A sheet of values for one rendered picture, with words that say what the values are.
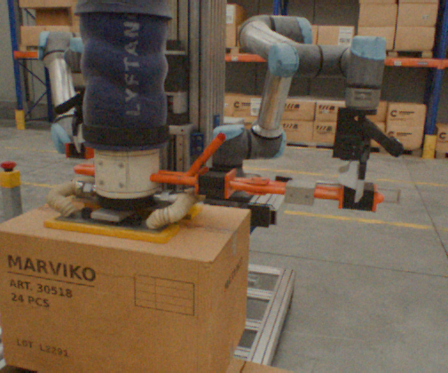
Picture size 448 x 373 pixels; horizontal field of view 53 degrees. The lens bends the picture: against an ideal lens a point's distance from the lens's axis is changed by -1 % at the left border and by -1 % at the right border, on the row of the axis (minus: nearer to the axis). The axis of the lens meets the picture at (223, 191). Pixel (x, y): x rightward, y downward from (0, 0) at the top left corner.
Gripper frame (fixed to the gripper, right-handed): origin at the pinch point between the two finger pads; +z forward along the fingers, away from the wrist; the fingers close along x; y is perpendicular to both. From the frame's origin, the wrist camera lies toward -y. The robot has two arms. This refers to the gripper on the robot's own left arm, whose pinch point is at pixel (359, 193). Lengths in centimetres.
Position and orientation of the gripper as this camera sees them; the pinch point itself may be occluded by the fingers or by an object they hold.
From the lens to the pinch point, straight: 112.3
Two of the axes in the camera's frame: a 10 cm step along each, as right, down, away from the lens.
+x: -2.7, 2.7, -9.2
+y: -9.6, -1.1, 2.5
